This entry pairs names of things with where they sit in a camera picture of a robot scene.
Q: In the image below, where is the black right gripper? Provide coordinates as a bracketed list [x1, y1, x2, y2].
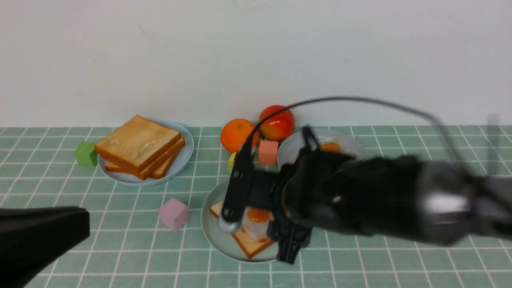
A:
[267, 150, 376, 264]

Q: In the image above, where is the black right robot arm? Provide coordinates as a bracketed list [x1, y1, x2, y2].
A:
[265, 151, 511, 255]

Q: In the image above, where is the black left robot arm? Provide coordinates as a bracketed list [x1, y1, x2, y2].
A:
[0, 206, 91, 288]

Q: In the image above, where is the green serving plate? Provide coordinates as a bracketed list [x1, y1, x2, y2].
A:
[201, 180, 278, 264]

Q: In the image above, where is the salmon foam cube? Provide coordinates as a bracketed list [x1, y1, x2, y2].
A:
[258, 140, 279, 166]

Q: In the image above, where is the yellow foam cube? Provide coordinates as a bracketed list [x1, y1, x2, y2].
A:
[228, 152, 237, 173]

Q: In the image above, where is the red apple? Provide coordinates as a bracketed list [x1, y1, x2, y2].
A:
[259, 110, 296, 142]

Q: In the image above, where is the grey egg plate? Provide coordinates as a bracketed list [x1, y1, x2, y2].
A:
[277, 128, 370, 168]

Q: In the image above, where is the orange fruit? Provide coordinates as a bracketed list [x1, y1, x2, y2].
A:
[220, 118, 254, 153]

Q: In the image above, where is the pink foam cube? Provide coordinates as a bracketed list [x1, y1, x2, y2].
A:
[158, 198, 190, 231]

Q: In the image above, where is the light blue bread plate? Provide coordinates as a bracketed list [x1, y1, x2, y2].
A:
[98, 118, 194, 187]

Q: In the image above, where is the green foam cube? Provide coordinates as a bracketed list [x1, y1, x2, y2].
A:
[74, 142, 98, 167]

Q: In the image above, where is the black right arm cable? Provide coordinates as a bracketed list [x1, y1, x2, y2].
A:
[247, 96, 512, 188]

